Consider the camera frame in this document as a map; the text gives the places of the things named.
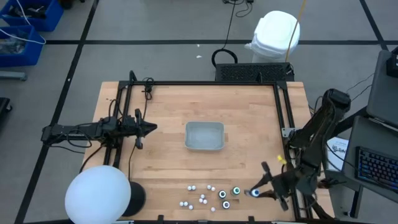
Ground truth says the white lined trash can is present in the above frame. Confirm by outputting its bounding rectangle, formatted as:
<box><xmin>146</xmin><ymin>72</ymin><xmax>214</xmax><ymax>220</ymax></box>
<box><xmin>244</xmin><ymin>10</ymin><xmax>301</xmax><ymax>63</ymax></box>

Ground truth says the grey plastic bin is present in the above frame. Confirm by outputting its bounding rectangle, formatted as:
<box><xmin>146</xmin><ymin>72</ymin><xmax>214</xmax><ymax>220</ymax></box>
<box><xmin>184</xmin><ymin>121</ymin><xmax>226</xmax><ymax>152</ymax></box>

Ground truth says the black aluminium table frame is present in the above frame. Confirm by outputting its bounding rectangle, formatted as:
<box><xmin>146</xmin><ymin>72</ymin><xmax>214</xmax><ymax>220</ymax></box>
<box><xmin>104</xmin><ymin>70</ymin><xmax>312</xmax><ymax>224</ymax></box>

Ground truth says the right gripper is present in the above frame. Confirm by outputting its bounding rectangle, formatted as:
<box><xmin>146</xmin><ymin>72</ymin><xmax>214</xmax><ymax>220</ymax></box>
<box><xmin>252</xmin><ymin>161</ymin><xmax>301</xmax><ymax>212</ymax></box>

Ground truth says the black backlit keyboard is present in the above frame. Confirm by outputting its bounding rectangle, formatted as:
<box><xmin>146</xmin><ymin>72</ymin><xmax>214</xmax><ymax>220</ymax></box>
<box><xmin>355</xmin><ymin>146</ymin><xmax>398</xmax><ymax>192</ymax></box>

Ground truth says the black grille computer case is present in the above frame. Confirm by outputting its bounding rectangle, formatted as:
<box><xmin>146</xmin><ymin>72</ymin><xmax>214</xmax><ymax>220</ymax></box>
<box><xmin>215</xmin><ymin>62</ymin><xmax>295</xmax><ymax>82</ymax></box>

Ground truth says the black looped floor cable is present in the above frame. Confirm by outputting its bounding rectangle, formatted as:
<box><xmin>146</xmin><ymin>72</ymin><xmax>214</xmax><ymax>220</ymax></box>
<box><xmin>211</xmin><ymin>0</ymin><xmax>240</xmax><ymax>68</ymax></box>

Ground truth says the yellow hanging cable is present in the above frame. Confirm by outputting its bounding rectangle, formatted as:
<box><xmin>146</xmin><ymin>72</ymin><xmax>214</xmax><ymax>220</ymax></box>
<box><xmin>285</xmin><ymin>0</ymin><xmax>308</xmax><ymax>62</ymax></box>

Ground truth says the white printed paper sheet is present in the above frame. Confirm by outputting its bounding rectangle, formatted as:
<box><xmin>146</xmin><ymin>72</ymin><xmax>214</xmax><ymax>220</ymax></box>
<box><xmin>325</xmin><ymin>136</ymin><xmax>349</xmax><ymax>172</ymax></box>

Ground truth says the blue storage bin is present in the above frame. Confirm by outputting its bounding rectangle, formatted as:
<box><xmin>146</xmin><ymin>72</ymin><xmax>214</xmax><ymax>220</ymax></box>
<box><xmin>0</xmin><ymin>25</ymin><xmax>44</xmax><ymax>68</ymax></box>
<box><xmin>0</xmin><ymin>0</ymin><xmax>65</xmax><ymax>32</ymax></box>

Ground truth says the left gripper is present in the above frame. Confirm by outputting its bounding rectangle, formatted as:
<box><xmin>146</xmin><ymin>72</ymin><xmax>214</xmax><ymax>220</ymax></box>
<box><xmin>123</xmin><ymin>108</ymin><xmax>158</xmax><ymax>149</ymax></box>

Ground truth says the white globe table lamp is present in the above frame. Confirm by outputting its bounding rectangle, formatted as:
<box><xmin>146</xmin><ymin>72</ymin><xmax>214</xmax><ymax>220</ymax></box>
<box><xmin>64</xmin><ymin>164</ymin><xmax>147</xmax><ymax>224</ymax></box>

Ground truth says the grey equipment cart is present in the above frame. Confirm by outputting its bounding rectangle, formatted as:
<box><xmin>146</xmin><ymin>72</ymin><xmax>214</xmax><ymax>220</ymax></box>
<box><xmin>341</xmin><ymin>46</ymin><xmax>398</xmax><ymax>205</ymax></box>

